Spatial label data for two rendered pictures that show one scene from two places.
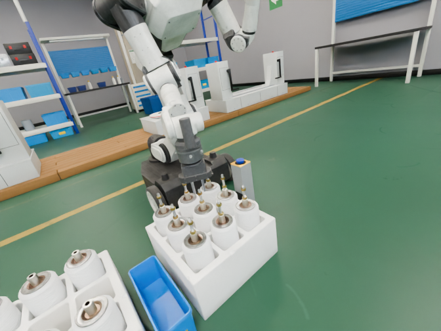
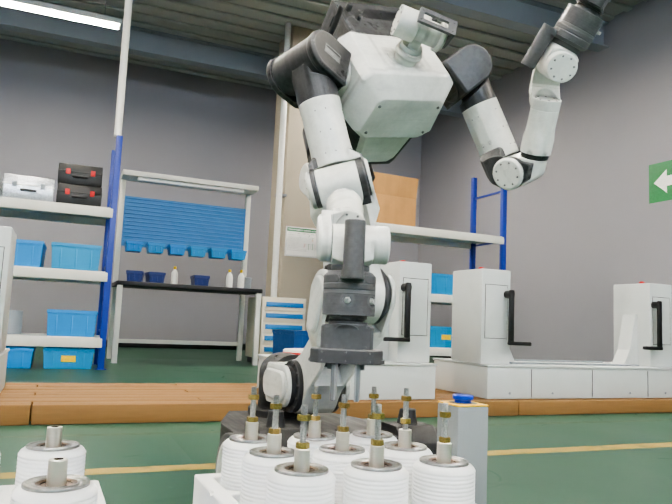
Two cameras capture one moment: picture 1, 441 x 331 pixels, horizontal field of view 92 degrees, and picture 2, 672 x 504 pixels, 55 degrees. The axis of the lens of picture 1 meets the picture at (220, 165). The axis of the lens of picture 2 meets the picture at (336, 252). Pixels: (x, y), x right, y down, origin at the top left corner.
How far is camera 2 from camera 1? 46 cm
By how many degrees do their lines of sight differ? 33
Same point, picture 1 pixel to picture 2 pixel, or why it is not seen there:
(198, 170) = (355, 340)
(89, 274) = not seen: hidden behind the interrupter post
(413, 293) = not seen: outside the picture
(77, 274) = (39, 466)
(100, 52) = (226, 219)
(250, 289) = not seen: outside the picture
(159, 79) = (333, 178)
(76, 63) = (168, 228)
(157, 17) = (362, 95)
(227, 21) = (492, 132)
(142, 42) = (324, 120)
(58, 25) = (166, 160)
